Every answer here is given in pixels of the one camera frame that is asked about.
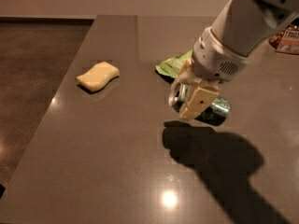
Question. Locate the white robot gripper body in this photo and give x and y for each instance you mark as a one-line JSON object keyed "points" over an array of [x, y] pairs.
{"points": [[216, 59]]}

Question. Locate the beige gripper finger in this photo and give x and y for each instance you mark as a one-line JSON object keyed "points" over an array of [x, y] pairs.
{"points": [[196, 100], [186, 74]]}

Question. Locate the crushed green soda can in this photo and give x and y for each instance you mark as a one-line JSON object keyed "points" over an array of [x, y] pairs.
{"points": [[214, 115]]}

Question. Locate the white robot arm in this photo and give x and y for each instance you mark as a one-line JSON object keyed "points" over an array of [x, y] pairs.
{"points": [[243, 25]]}

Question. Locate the green chip bag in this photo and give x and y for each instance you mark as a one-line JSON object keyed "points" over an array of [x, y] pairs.
{"points": [[170, 67]]}

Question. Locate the brown snack packet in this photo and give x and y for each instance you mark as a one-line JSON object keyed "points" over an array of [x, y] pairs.
{"points": [[286, 41]]}

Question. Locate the yellow sponge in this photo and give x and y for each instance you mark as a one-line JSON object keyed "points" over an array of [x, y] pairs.
{"points": [[98, 76]]}

